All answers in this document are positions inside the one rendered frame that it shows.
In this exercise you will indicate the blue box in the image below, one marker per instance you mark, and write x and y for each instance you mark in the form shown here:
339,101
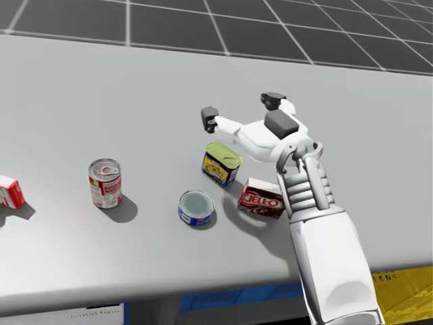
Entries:
236,296

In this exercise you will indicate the red and white carton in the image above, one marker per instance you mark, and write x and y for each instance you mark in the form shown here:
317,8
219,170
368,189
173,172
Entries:
10,193

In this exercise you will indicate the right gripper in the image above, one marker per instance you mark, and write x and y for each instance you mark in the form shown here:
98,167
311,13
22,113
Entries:
260,142

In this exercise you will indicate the blue flat can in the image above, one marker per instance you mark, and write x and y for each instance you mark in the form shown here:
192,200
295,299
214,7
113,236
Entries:
195,206

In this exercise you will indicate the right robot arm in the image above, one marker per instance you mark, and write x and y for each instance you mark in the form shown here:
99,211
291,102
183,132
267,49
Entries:
331,254

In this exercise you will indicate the green and blue rectangular can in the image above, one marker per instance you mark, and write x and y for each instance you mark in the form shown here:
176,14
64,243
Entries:
221,159

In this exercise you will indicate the yellow box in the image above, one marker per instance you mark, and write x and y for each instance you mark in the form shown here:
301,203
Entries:
409,294

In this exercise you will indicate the white box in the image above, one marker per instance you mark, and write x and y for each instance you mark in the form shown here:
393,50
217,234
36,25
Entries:
61,316

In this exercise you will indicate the red and white can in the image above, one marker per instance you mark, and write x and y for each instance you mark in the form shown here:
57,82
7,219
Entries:
105,186

